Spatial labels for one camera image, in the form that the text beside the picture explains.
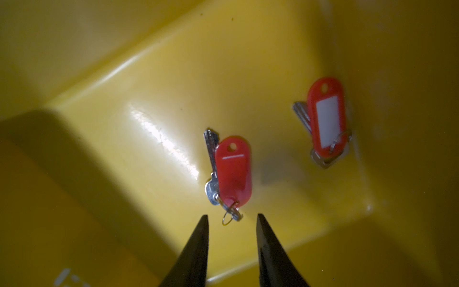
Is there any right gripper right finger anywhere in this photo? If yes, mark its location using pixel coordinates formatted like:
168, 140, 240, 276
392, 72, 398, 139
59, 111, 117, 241
256, 214, 310, 287

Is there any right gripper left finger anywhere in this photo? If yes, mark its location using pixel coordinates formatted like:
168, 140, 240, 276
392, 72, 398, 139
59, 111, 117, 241
160, 215, 209, 287

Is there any red tagged key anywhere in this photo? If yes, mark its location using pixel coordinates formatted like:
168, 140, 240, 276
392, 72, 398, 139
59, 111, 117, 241
203, 129, 252, 226
292, 77, 353, 169

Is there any yellow bottom drawer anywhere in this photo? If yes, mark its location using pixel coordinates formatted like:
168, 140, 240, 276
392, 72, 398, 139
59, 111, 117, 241
1, 1, 459, 287

